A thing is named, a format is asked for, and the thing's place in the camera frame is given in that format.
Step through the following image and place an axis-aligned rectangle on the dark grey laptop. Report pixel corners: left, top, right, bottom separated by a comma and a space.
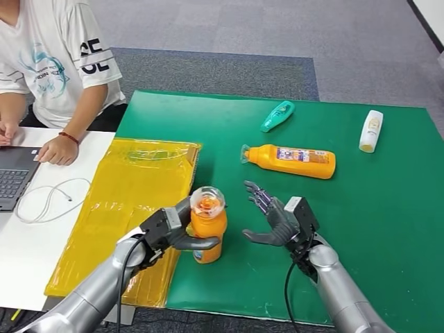
0, 146, 42, 213

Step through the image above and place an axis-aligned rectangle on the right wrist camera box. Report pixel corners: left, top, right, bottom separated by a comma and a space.
283, 196, 320, 246

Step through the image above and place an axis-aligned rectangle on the person's right hand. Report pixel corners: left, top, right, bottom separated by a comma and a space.
0, 120, 18, 148

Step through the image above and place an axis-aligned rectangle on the yellow plastic bag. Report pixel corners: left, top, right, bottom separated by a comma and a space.
44, 137, 202, 309

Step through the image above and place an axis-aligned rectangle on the white plastic bottle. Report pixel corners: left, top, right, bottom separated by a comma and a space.
358, 110, 384, 153

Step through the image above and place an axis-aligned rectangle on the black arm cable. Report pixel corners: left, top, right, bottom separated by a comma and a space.
116, 233, 147, 333
284, 261, 303, 333

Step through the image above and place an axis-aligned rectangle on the orange bottle with clear cap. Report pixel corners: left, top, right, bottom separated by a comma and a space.
190, 185, 228, 265
239, 144, 337, 180

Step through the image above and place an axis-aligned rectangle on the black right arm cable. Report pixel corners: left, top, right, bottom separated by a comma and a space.
284, 261, 303, 333

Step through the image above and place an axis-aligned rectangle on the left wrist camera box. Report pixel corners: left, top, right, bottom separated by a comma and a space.
140, 207, 182, 253

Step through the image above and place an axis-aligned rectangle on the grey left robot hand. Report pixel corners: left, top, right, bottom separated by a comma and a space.
171, 196, 221, 253

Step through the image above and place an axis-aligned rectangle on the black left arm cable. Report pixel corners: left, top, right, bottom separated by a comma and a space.
116, 233, 147, 333

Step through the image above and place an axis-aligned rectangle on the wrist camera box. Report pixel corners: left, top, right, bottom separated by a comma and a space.
283, 196, 320, 246
140, 207, 182, 253

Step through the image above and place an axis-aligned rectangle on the person's left hand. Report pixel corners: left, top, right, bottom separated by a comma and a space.
33, 134, 79, 167

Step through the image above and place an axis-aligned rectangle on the person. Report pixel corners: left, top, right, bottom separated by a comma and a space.
0, 0, 128, 167

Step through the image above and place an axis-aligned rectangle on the teal plastic bottle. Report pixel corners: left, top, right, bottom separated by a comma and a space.
260, 100, 295, 134

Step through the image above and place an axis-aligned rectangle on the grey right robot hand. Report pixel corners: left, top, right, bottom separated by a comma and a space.
242, 179, 301, 248

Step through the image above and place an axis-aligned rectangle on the red bracelet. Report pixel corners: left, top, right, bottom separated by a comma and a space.
57, 131, 80, 146

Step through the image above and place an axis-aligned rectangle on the white cable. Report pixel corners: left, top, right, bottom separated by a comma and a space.
14, 178, 91, 226

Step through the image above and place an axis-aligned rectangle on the green table mat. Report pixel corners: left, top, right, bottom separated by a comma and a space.
114, 89, 444, 333

